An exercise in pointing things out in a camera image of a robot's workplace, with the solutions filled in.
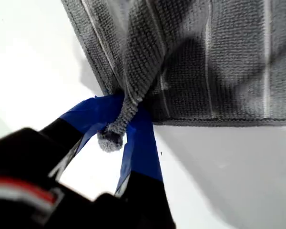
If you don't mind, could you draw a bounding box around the grey striped towel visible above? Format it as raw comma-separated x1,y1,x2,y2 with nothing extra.
61,0,286,153

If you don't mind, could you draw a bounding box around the red white servo wire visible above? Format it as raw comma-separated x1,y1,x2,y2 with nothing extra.
0,175,62,215

